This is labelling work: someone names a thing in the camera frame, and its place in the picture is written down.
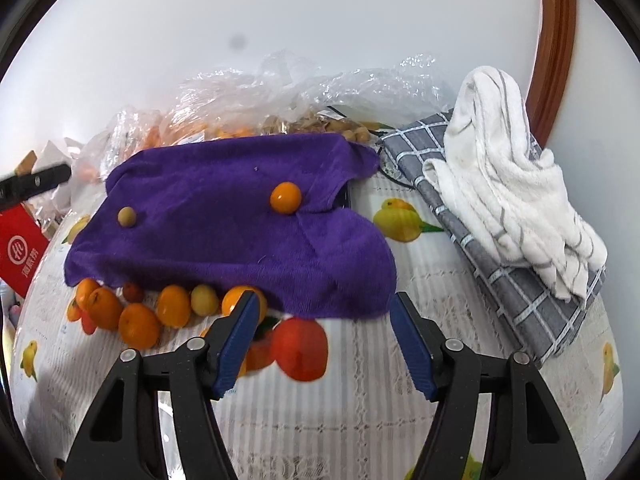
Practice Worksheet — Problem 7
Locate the small orange kumquat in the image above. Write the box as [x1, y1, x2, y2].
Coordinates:
[156, 285, 192, 329]
[270, 182, 303, 215]
[221, 285, 269, 322]

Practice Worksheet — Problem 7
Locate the yellow round fruit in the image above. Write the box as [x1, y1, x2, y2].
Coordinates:
[191, 284, 220, 317]

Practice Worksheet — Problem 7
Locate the orange mandarin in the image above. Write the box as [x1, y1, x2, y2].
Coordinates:
[74, 278, 101, 306]
[118, 303, 162, 350]
[86, 287, 124, 331]

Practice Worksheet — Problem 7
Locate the grey checked cloth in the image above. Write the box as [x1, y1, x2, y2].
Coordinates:
[377, 109, 608, 366]

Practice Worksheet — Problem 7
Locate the white plastic bag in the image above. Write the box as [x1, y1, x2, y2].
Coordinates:
[27, 137, 87, 211]

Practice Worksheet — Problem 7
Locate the clear plastic bag of mandarins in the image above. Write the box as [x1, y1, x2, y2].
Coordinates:
[72, 105, 168, 198]

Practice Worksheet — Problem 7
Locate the red packet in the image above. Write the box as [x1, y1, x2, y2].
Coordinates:
[0, 203, 51, 299]

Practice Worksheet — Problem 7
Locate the fruit print tablecloth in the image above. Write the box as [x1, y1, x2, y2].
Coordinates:
[10, 170, 627, 480]

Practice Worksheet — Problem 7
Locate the purple towel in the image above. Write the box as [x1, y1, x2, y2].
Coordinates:
[64, 132, 398, 321]

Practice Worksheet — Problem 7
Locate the white striped towel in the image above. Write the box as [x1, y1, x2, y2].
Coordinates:
[422, 66, 608, 301]

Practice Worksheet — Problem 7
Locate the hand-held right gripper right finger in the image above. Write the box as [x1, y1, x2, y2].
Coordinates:
[390, 291, 588, 480]

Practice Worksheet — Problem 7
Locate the clear crumpled plastic bag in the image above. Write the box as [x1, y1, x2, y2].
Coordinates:
[165, 50, 453, 148]

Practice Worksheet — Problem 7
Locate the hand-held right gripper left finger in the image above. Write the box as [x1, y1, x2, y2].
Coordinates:
[62, 291, 261, 480]

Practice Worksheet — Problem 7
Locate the brown wooden frame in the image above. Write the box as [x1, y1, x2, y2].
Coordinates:
[525, 0, 579, 147]

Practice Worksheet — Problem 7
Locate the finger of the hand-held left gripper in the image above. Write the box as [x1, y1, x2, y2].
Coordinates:
[0, 163, 72, 211]

